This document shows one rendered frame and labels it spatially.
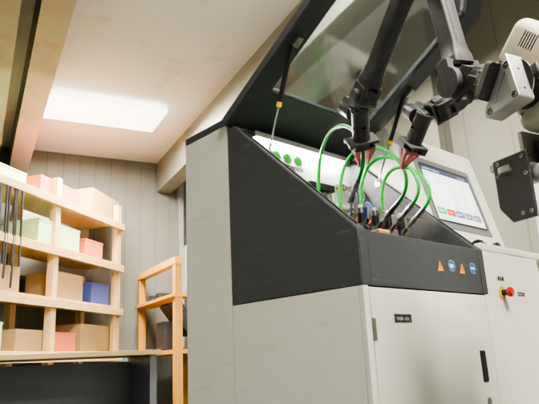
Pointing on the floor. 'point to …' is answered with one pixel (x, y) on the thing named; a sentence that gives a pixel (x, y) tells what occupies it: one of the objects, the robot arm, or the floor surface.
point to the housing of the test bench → (209, 269)
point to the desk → (81, 378)
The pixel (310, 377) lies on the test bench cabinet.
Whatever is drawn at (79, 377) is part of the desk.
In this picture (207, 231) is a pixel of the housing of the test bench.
